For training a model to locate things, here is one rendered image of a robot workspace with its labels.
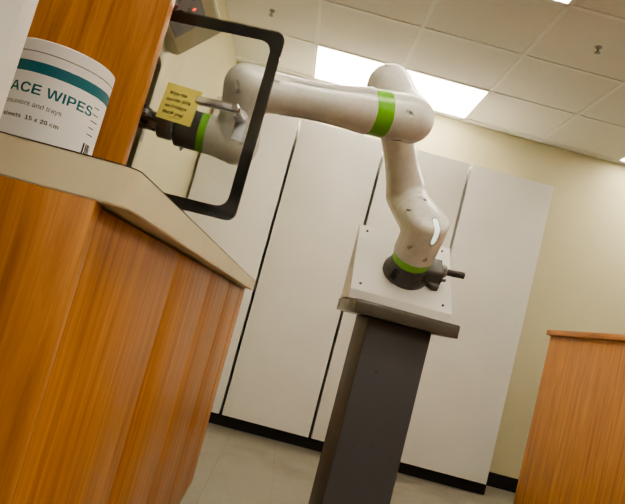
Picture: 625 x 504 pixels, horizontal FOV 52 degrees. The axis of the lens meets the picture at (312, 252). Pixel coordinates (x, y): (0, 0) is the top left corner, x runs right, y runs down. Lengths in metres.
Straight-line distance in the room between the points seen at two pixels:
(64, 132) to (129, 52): 0.51
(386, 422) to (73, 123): 1.39
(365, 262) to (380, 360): 0.32
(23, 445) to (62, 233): 0.19
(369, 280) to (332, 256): 2.44
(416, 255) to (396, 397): 0.43
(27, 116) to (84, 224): 0.26
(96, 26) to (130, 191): 0.78
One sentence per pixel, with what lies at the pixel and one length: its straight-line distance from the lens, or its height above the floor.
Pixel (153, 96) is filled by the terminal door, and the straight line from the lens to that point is 1.38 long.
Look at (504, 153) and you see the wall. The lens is 5.28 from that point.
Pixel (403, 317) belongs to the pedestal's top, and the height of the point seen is 0.92.
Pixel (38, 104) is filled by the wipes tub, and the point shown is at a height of 1.01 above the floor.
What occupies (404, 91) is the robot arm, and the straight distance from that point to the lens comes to 1.68.
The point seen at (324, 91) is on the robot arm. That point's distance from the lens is 1.53.
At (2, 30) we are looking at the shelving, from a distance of 0.51.
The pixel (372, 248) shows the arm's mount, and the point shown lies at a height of 1.12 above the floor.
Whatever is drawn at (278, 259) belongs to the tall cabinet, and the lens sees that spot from 4.41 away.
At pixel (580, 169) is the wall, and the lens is 5.47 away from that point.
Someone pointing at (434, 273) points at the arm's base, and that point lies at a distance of 2.02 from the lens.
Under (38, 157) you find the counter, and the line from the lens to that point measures 0.65.
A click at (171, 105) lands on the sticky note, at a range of 1.36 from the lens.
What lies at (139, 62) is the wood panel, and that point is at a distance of 1.33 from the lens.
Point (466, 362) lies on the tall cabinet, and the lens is 4.57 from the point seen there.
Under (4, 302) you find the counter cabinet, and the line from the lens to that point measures 0.65.
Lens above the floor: 0.84
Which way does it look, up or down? 6 degrees up
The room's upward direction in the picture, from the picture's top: 15 degrees clockwise
